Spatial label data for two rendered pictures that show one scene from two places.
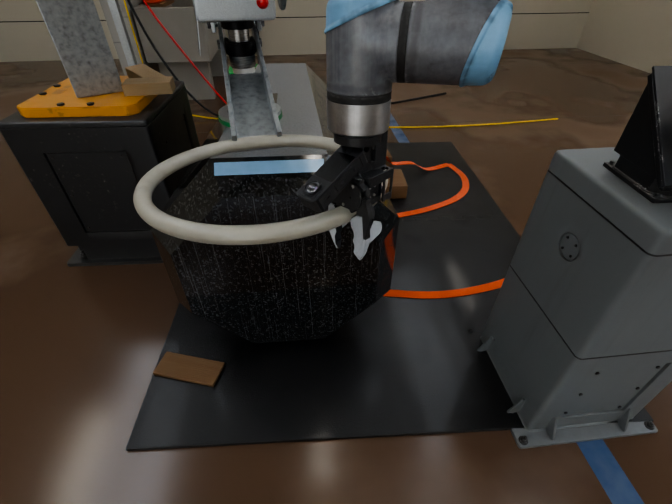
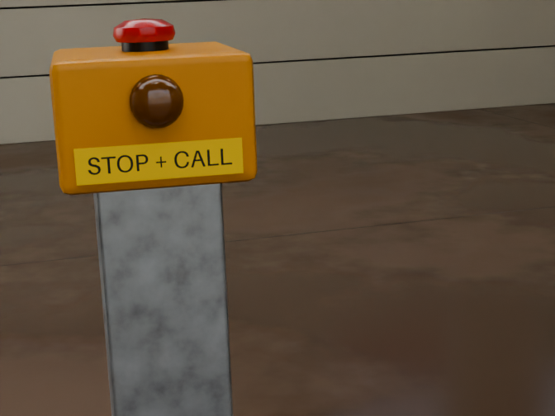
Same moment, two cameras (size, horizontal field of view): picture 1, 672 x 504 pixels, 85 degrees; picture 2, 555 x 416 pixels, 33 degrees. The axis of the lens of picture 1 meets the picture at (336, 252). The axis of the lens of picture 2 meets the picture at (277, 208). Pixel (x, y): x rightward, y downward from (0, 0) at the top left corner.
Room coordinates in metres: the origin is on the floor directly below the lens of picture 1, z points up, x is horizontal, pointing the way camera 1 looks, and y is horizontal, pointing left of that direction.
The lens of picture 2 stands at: (-0.26, -1.19, 1.12)
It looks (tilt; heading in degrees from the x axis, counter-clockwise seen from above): 14 degrees down; 81
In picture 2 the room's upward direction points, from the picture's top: 2 degrees counter-clockwise
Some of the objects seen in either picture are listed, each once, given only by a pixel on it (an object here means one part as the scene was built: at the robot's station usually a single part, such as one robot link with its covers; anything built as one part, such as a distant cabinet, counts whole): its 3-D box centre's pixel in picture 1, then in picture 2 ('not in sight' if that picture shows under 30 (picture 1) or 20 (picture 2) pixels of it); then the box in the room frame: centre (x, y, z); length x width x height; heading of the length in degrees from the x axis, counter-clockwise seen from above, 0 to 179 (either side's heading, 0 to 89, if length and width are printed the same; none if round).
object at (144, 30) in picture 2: not in sight; (144, 34); (-0.25, -0.57, 1.09); 0.04 x 0.04 x 0.02
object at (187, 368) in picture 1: (189, 368); not in sight; (0.82, 0.57, 0.02); 0.25 x 0.10 x 0.01; 78
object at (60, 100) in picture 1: (100, 93); not in sight; (1.78, 1.09, 0.76); 0.49 x 0.49 x 0.05; 3
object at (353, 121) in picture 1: (356, 115); not in sight; (0.54, -0.03, 1.10); 0.10 x 0.09 x 0.05; 46
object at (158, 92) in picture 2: not in sight; (156, 101); (-0.25, -0.63, 1.05); 0.03 x 0.02 x 0.03; 3
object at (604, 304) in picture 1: (598, 300); not in sight; (0.80, -0.83, 0.43); 0.50 x 0.50 x 0.85; 6
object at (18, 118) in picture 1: (130, 171); not in sight; (1.78, 1.09, 0.37); 0.66 x 0.66 x 0.74; 3
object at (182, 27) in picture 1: (191, 46); not in sight; (4.68, 1.63, 0.43); 1.30 x 0.62 x 0.86; 6
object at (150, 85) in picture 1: (149, 86); not in sight; (1.75, 0.83, 0.81); 0.20 x 0.10 x 0.05; 101
